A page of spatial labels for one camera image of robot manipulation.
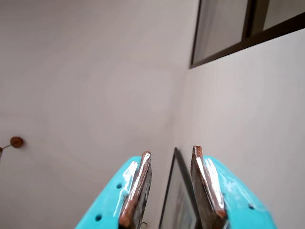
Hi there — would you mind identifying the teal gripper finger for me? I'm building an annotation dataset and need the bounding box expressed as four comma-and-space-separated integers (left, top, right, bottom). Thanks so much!
75, 150, 153, 229
190, 145, 278, 229

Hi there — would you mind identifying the round wooden wall hook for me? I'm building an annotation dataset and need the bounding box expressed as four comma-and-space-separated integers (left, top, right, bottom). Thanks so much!
0, 136, 24, 158

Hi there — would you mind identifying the black framed wall picture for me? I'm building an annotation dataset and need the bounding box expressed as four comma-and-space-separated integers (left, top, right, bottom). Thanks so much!
158, 147, 203, 229

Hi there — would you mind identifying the dark framed interior window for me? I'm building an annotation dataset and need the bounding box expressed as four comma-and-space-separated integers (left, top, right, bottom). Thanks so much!
190, 0, 305, 70

